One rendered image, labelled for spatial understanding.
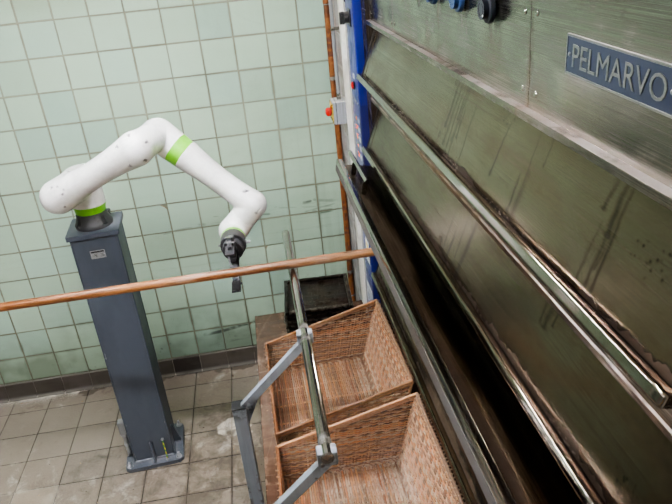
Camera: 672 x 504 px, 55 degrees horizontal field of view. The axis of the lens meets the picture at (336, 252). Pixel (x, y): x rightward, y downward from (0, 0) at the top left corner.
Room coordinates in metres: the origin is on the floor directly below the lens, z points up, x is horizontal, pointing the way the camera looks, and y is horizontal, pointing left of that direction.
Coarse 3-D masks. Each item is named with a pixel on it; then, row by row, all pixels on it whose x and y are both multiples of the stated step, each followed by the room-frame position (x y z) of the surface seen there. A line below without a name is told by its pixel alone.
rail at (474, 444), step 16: (336, 160) 2.28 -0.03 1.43; (352, 192) 1.93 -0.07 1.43; (368, 224) 1.67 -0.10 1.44; (384, 256) 1.46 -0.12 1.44; (400, 288) 1.29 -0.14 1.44; (416, 320) 1.15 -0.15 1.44; (432, 352) 1.03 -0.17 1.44; (448, 384) 0.93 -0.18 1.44; (464, 416) 0.85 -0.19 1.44; (464, 432) 0.82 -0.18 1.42; (480, 448) 0.77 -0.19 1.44; (480, 464) 0.75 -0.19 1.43; (496, 464) 0.74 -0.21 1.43; (496, 480) 0.70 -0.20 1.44; (496, 496) 0.68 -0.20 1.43; (512, 496) 0.67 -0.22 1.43
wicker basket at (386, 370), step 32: (352, 320) 2.23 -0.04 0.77; (384, 320) 2.09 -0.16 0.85; (320, 352) 2.21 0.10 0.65; (352, 352) 2.23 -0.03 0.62; (384, 352) 2.01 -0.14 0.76; (288, 384) 2.10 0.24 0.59; (320, 384) 2.08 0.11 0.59; (352, 384) 2.05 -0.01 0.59; (384, 384) 1.92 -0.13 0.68; (288, 416) 1.91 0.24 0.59; (352, 416) 1.68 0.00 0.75; (384, 448) 1.69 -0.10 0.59
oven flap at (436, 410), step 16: (384, 288) 2.15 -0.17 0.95; (384, 304) 2.04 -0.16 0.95; (400, 320) 1.90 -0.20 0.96; (400, 336) 1.82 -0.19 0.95; (416, 352) 1.70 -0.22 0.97; (416, 368) 1.64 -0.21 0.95; (416, 384) 1.57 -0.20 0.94; (432, 384) 1.52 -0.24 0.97; (432, 400) 1.49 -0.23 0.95; (432, 416) 1.41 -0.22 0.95; (448, 432) 1.34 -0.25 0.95; (448, 448) 1.28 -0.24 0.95; (464, 464) 1.22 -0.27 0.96; (464, 480) 1.17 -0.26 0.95; (464, 496) 1.13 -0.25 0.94; (480, 496) 1.11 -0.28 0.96
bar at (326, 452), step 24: (288, 240) 2.18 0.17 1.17; (312, 336) 1.55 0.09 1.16; (288, 360) 1.55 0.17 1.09; (312, 360) 1.42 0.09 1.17; (264, 384) 1.54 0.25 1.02; (312, 384) 1.32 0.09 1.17; (240, 408) 1.53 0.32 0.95; (312, 408) 1.24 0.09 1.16; (240, 432) 1.52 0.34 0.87; (336, 456) 1.08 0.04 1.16; (312, 480) 1.08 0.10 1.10
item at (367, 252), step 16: (320, 256) 1.96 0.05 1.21; (336, 256) 1.96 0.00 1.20; (352, 256) 1.96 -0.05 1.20; (368, 256) 1.97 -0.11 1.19; (208, 272) 1.93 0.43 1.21; (224, 272) 1.92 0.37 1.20; (240, 272) 1.92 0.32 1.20; (256, 272) 1.93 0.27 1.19; (96, 288) 1.90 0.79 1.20; (112, 288) 1.89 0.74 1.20; (128, 288) 1.89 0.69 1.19; (144, 288) 1.89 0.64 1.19; (0, 304) 1.86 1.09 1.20; (16, 304) 1.86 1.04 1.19; (32, 304) 1.86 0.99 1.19; (48, 304) 1.87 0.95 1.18
